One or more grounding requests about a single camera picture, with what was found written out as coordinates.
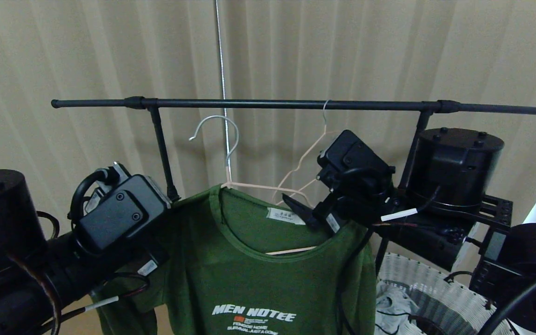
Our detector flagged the black clothes rack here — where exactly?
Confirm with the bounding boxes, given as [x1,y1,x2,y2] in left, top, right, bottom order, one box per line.
[51,96,536,275]

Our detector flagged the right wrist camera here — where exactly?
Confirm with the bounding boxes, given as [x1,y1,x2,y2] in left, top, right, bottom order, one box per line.
[317,130,395,201]

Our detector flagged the white laundry basket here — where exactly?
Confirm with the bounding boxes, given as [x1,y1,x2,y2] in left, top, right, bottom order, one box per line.
[375,253,515,335]

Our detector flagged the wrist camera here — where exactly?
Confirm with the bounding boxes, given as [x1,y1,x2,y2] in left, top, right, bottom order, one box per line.
[317,130,395,201]
[68,163,172,256]

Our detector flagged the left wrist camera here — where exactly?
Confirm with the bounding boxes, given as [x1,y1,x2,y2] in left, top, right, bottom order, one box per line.
[68,163,172,256]

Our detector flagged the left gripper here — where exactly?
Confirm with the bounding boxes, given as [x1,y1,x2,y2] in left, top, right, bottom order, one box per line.
[40,230,172,305]

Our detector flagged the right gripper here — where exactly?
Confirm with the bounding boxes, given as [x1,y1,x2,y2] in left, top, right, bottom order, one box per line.
[312,193,398,234]

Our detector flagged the beige curtain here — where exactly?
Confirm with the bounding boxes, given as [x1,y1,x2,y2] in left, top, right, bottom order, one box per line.
[0,0,536,280]

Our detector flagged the pale grey shorts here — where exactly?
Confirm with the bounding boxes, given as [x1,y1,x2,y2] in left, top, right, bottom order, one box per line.
[375,281,420,335]

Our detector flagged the pink clothes hanger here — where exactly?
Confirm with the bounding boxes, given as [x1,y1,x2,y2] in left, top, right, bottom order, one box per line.
[189,115,317,255]
[272,100,343,206]

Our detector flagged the green printed T-shirt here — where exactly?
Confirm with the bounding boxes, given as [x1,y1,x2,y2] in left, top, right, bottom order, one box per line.
[89,185,376,335]

